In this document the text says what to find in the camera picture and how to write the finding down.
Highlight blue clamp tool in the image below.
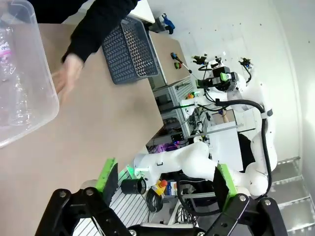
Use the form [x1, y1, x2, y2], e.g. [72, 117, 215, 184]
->
[160, 13, 176, 35]

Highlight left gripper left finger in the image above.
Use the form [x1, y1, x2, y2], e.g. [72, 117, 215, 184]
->
[34, 157, 131, 236]

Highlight black sleeved forearm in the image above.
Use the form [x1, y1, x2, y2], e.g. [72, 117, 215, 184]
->
[31, 0, 139, 64]

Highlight crushed bottle with pink label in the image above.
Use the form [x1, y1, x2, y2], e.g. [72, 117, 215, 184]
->
[0, 26, 35, 129]

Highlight black cylinder lens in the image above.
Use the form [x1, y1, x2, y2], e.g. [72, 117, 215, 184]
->
[120, 177, 148, 195]

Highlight slotted aluminium base plate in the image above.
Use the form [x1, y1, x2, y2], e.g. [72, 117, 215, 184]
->
[73, 168, 158, 236]

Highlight red green handled tool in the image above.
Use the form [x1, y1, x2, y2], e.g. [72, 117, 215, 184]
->
[170, 51, 193, 74]

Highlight dark woven plastic basket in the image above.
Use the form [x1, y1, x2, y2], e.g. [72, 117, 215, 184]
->
[101, 16, 160, 86]

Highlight aluminium equipment rack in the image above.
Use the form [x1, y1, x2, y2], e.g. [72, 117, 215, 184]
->
[152, 75, 199, 148]

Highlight brown side table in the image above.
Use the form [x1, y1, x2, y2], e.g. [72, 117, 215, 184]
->
[147, 31, 189, 85]

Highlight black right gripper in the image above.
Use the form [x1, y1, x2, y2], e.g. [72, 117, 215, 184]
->
[212, 66, 239, 92]

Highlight red yellow emergency stop button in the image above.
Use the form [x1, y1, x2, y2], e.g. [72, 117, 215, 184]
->
[157, 179, 169, 195]

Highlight coiled black cables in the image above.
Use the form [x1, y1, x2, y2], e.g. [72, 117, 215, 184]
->
[146, 188, 165, 212]

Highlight white metal steps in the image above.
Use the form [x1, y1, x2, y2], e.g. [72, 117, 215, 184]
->
[269, 156, 315, 233]

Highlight black right arm hose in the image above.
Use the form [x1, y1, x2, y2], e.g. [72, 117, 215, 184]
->
[177, 97, 273, 214]

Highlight person's bare hand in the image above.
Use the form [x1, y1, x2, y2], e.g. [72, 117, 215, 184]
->
[52, 53, 84, 104]

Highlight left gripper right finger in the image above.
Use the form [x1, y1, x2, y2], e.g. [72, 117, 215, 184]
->
[203, 162, 289, 236]

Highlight clear plastic storage container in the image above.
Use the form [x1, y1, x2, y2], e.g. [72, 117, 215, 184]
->
[0, 0, 61, 148]

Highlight blue and white small box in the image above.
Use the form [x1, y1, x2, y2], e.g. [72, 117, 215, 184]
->
[165, 181, 178, 197]

